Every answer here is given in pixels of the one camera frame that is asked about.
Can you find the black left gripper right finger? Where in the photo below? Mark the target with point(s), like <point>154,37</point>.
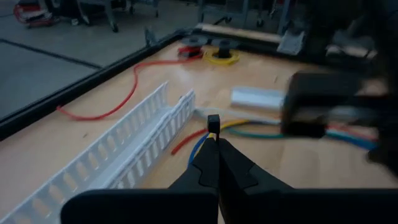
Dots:
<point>264,202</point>

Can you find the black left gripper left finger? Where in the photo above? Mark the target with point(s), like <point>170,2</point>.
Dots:
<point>186,199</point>

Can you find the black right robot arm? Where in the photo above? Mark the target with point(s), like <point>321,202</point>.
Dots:
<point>342,25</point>

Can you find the grey cart leg with castor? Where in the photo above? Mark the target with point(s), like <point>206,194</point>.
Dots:
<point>110,17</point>

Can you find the grey metal bracket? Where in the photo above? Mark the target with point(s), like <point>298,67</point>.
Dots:
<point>290,42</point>

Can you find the white duct cover strip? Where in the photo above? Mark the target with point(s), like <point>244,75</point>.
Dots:
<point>255,98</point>

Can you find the black aluminium table frame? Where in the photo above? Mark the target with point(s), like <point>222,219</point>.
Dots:
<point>77,90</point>

